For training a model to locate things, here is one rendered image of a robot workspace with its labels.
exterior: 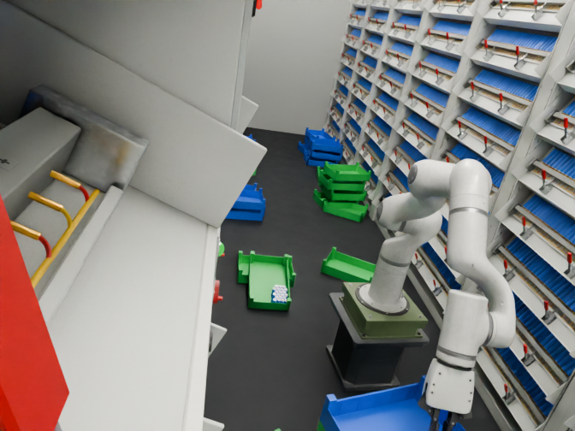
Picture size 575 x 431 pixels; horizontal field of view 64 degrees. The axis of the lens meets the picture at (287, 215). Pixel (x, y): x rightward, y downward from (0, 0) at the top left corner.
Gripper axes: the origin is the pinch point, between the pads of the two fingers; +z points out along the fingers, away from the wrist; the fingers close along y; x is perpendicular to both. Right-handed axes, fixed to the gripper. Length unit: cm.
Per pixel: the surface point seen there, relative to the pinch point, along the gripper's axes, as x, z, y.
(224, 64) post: 86, -46, 43
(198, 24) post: 87, -47, 45
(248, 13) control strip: 86, -48, 43
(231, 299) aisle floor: -121, 5, 68
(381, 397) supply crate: -11.0, -0.6, 11.9
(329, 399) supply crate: -0.8, -0.8, 25.4
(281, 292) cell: -120, -4, 45
